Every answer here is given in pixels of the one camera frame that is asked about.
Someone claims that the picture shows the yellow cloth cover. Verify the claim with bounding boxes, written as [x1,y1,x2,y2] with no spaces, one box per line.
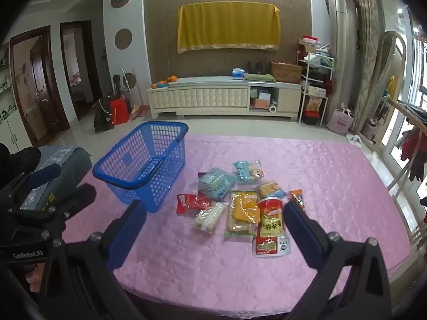
[177,3,281,54]

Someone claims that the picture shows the person's left hand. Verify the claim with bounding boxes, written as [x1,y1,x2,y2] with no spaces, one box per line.
[25,268,45,289]

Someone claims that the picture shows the brown round wall plate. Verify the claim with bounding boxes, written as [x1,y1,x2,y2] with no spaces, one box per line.
[115,28,133,50]

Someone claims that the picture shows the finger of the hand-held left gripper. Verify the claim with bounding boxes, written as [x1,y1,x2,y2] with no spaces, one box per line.
[8,184,97,241]
[0,163,63,208]

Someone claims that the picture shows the grey cloth covered chair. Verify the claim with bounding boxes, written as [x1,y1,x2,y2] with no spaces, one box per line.
[20,145,93,213]

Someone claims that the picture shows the dark bag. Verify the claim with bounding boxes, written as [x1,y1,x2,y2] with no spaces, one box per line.
[94,97,116,133]

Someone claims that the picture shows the dark round floor fan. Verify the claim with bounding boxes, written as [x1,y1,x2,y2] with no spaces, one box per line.
[122,68,137,118]

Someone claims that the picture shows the lavender blue stick packet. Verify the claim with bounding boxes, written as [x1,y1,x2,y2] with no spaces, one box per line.
[232,161,251,184]

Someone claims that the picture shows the light blue snack packet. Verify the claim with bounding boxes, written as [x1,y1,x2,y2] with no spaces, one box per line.
[199,168,236,201]

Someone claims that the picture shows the yellow hanging cloth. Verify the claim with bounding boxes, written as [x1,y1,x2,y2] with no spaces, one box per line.
[387,75,400,101]

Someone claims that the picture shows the pink bag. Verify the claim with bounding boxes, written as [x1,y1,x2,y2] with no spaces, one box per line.
[326,108,354,136]

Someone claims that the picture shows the patterned curtain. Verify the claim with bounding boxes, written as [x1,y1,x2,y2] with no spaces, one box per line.
[347,0,385,134]

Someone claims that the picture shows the brown wooden door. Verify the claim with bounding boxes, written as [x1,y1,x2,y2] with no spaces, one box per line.
[10,27,71,145]

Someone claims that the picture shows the tall standing air conditioner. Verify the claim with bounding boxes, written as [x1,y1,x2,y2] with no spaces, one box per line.
[327,0,359,130]

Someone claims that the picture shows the hanging dark red clothes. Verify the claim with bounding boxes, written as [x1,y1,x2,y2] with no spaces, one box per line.
[398,128,427,182]

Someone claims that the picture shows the cream television cabinet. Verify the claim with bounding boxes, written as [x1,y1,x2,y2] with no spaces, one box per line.
[148,76,303,119]

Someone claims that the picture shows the white snack packet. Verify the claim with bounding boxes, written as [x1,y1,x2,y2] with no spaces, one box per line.
[194,203,224,233]

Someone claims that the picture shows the white metal rack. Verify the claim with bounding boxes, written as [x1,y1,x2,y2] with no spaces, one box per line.
[298,42,335,126]

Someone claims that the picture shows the green cushion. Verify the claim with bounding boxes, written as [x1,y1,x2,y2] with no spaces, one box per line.
[245,73,276,83]

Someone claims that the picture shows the brown wooden doorway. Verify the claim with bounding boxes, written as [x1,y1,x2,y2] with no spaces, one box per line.
[60,21,102,121]

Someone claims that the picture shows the clear packet with orange snack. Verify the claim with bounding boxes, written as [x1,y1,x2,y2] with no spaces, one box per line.
[248,161,265,179]

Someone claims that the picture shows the blue plastic basket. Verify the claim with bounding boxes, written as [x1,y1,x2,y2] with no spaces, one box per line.
[92,122,189,213]

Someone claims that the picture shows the small red snack packet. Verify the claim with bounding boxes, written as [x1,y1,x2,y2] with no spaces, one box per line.
[176,193,213,214]

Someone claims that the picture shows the row of dark bottles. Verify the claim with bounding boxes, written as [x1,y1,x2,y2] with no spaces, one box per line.
[246,61,268,74]

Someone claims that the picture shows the pink tablecloth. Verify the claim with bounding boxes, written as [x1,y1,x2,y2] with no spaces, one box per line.
[60,135,412,320]

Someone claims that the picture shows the orange sausage packet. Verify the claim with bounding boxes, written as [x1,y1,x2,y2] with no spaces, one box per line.
[287,189,306,213]

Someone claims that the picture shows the brown cardboard box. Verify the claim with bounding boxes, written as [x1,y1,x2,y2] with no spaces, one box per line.
[271,62,303,84]

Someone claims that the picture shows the cracker packet with green ends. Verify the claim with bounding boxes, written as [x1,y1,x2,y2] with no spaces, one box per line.
[223,190,259,241]

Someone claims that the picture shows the red bag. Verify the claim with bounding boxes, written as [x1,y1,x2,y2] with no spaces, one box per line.
[110,95,130,126]

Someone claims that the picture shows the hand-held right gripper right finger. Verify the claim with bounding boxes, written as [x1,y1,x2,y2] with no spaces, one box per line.
[283,201,392,320]

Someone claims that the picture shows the clear bun packet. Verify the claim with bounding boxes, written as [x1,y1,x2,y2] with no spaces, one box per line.
[255,181,287,201]

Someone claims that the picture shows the glass balcony door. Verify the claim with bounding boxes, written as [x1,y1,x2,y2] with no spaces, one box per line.
[377,0,427,181]

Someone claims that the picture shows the large red snack pouch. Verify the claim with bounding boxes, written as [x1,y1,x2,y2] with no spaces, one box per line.
[252,197,292,257]

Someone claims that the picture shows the white cupboard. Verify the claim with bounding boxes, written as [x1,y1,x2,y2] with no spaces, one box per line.
[0,45,34,155]

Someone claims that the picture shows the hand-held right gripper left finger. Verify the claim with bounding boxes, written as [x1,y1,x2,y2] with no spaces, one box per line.
[43,200,148,320]

